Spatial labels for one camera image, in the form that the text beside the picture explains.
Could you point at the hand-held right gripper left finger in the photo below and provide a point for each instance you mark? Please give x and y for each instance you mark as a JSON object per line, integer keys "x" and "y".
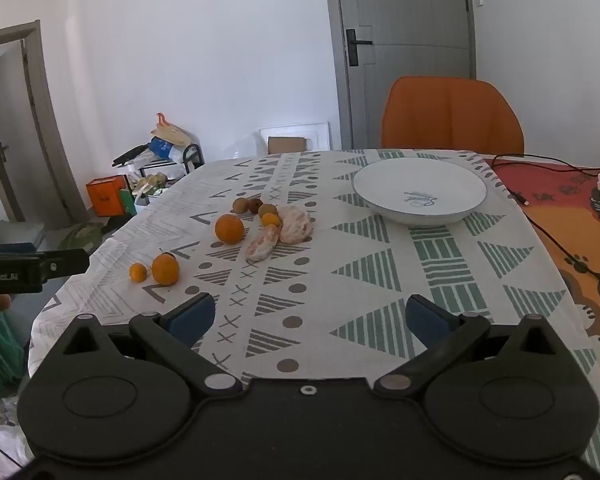
{"x": 195, "y": 317}

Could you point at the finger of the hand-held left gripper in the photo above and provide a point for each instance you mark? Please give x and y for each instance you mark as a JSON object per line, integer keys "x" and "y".
{"x": 62, "y": 262}

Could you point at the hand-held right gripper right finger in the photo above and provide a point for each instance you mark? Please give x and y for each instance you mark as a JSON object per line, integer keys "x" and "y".
{"x": 424, "y": 319}

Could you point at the orange with stem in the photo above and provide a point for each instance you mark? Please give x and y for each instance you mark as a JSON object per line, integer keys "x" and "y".
{"x": 166, "y": 270}

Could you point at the large orange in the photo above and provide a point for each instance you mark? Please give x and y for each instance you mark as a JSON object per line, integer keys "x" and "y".
{"x": 229, "y": 229}

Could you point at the small peeled citrus piece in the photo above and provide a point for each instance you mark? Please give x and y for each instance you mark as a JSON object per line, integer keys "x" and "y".
{"x": 261, "y": 246}

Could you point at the white plate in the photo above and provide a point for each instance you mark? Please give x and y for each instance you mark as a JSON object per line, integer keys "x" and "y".
{"x": 420, "y": 190}

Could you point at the large peeled citrus piece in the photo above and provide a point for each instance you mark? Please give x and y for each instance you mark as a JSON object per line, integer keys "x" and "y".
{"x": 295, "y": 225}

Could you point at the green camouflage bag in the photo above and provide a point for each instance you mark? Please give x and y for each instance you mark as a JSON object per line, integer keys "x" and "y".
{"x": 80, "y": 240}

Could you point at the small kumquat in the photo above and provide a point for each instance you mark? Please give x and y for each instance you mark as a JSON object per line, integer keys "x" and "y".
{"x": 138, "y": 272}
{"x": 270, "y": 219}

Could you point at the orange box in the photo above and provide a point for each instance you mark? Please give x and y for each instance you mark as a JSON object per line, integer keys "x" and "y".
{"x": 105, "y": 196}

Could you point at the green woven basket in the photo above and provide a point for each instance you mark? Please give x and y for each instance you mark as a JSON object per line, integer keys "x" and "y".
{"x": 2, "y": 355}

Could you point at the green box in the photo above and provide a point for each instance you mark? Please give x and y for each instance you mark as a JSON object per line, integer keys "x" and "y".
{"x": 128, "y": 202}

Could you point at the white patterned tablecloth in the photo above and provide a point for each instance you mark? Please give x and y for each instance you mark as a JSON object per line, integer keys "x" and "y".
{"x": 320, "y": 280}

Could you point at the black folded umbrella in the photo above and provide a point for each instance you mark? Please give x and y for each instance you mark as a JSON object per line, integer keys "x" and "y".
{"x": 129, "y": 154}

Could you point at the white and blue bag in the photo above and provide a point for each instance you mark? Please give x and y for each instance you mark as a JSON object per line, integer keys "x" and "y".
{"x": 165, "y": 148}

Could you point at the clear plastic bag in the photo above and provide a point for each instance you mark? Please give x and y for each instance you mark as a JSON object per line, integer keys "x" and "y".
{"x": 0, "y": 430}

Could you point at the black metal rack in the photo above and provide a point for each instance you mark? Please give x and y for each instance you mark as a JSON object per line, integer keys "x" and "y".
{"x": 192, "y": 157}

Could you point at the yellow paper bag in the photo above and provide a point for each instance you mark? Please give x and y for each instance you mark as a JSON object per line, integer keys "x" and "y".
{"x": 172, "y": 130}

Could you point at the cardboard box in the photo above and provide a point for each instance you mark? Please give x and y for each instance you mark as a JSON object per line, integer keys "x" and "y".
{"x": 286, "y": 145}

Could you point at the orange chair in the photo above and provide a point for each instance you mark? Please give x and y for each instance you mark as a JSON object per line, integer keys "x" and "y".
{"x": 450, "y": 115}

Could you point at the white foam board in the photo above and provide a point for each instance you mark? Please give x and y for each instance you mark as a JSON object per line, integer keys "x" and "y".
{"x": 320, "y": 132}

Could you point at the grey door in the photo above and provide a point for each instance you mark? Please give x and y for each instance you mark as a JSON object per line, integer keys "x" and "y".
{"x": 405, "y": 50}

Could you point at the grey door frame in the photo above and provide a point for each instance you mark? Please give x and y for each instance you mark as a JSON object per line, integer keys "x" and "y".
{"x": 37, "y": 120}

